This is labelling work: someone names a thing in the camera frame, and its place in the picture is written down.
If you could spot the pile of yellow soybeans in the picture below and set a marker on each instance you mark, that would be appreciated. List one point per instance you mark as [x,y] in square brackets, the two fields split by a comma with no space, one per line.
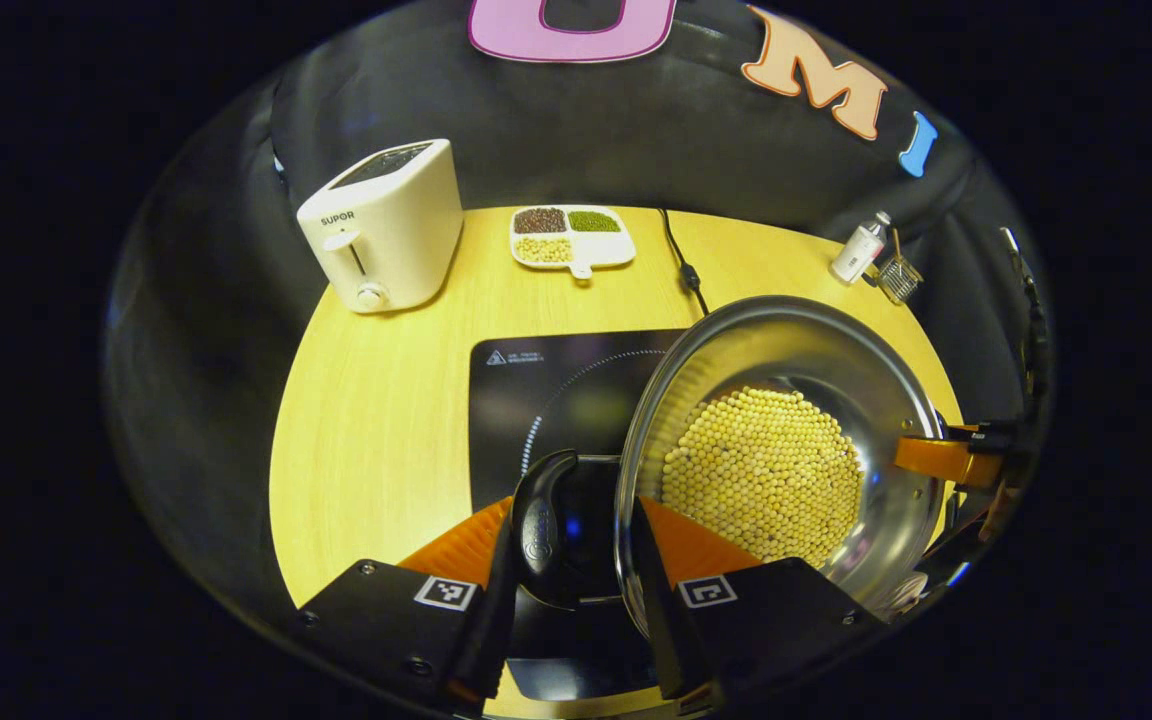
[766,470]

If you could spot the pile of brown beans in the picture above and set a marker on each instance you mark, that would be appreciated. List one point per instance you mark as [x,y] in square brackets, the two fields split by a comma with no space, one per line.
[540,220]

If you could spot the small clear glass cup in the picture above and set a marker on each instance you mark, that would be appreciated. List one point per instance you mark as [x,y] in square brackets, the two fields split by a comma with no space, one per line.
[900,280]

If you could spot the stainless steel pot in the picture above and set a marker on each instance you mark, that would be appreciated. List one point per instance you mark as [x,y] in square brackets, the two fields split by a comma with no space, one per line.
[796,340]

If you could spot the pile of green beans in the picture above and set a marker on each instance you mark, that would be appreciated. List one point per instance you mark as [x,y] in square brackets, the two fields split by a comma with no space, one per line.
[593,221]

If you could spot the thin wooden stick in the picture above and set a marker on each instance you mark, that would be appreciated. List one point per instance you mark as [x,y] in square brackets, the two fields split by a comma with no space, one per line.
[896,243]

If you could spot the small clear plastic bottle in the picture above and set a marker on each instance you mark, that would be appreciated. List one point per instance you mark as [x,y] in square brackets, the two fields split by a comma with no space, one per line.
[858,252]

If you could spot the white toaster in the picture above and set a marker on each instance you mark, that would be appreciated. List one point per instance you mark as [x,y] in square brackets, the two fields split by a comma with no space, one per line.
[396,230]

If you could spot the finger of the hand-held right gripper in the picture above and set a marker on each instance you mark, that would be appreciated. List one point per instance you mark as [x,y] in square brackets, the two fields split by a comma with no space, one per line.
[954,548]
[941,458]

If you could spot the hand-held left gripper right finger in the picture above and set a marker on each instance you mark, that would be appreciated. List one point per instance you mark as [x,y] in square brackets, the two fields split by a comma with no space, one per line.
[666,620]

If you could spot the pile of pale beans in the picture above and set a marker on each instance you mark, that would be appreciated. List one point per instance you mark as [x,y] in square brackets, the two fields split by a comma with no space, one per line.
[543,250]

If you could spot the white divided dish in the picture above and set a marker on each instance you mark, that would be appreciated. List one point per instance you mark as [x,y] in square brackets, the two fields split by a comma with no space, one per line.
[606,250]

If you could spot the black induction cooktop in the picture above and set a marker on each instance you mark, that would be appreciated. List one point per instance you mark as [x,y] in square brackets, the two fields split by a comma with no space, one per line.
[536,390]

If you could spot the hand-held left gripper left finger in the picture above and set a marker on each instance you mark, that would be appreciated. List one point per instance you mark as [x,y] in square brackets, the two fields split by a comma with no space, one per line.
[488,640]

